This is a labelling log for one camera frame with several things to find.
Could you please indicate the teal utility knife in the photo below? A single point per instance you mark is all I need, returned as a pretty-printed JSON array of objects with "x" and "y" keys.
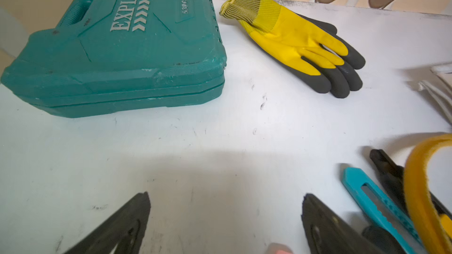
[{"x": 374, "y": 202}]

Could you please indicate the pink utility knife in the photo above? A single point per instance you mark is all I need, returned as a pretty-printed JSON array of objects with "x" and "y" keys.
[{"x": 277, "y": 248}]

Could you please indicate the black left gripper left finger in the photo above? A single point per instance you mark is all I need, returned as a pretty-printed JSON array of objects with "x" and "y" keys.
[{"x": 121, "y": 233}]

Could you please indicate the short black yellow utility knife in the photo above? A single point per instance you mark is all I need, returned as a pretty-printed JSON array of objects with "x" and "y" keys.
[{"x": 390, "y": 176}]

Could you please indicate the white canvas pouch yellow handles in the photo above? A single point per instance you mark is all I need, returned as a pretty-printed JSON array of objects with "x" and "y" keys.
[{"x": 418, "y": 197}]

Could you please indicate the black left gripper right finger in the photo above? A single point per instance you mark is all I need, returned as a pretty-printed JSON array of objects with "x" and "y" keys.
[{"x": 327, "y": 233}]

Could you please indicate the green plastic tool case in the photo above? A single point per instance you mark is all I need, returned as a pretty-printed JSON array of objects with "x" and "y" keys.
[{"x": 106, "y": 56}]

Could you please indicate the long black utility knife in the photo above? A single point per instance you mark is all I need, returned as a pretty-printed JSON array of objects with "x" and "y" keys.
[{"x": 382, "y": 239}]

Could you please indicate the yellow and grey work glove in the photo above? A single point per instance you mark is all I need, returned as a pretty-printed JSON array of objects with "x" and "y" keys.
[{"x": 309, "y": 48}]

